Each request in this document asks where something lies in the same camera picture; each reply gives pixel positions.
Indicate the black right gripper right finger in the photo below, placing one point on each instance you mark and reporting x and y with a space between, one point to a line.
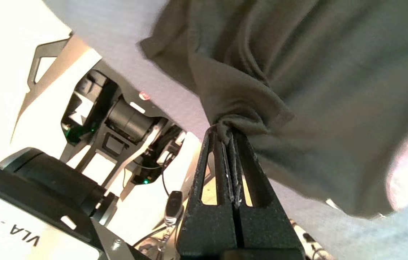
265 227

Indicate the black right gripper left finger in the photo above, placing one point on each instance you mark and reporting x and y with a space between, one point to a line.
207 227

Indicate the black t-shirt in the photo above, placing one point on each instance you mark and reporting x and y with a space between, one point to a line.
316 90

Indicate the black remote fob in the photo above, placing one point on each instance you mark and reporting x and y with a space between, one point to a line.
173 207

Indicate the white and black robot torso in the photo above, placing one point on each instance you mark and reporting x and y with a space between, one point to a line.
45 187

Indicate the blue bed sheet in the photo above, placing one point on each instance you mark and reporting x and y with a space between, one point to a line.
117 21

